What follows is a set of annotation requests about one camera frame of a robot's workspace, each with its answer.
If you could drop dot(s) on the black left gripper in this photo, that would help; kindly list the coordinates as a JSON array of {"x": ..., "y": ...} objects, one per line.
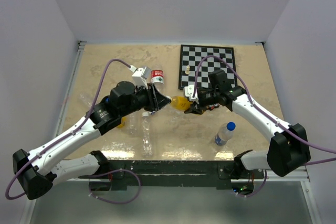
[{"x": 155, "y": 100}]

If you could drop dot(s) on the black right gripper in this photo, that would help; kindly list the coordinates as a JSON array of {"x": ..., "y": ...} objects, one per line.
[{"x": 193, "y": 109}]

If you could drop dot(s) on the yellow tea bottle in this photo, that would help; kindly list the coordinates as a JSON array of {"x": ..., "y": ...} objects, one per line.
[{"x": 180, "y": 103}]

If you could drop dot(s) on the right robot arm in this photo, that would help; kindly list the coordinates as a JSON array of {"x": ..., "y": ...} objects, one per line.
[{"x": 288, "y": 145}]

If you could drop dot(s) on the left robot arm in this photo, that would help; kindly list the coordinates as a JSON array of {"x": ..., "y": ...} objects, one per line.
[{"x": 41, "y": 168}]

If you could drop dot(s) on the clear bottle white cap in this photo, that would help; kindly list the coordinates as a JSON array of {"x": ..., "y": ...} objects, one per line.
[{"x": 139, "y": 122}]

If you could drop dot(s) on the red label clear bottle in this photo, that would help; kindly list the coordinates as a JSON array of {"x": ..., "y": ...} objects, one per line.
[{"x": 157, "y": 77}]

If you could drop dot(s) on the blue cap Pepsi bottle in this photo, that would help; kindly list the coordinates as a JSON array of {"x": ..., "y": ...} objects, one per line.
[{"x": 225, "y": 133}]

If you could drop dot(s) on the long clear crushed bottle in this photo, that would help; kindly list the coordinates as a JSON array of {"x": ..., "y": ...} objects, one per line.
[{"x": 146, "y": 135}]

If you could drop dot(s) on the clear bottle far left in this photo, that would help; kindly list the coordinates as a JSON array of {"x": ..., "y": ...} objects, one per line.
[{"x": 86, "y": 99}]

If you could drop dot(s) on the cartoon fridge magnet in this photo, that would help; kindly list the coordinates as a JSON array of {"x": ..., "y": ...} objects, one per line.
[{"x": 213, "y": 106}]

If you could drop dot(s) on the white chess piece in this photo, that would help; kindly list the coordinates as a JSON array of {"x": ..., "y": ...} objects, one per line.
[{"x": 187, "y": 70}]

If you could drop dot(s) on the black white chessboard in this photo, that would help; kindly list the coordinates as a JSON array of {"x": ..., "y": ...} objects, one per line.
[{"x": 193, "y": 54}]

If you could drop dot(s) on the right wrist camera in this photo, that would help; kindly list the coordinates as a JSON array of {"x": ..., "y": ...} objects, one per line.
[{"x": 190, "y": 93}]

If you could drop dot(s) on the black base frame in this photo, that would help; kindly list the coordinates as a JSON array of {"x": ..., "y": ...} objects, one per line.
[{"x": 218, "y": 174}]

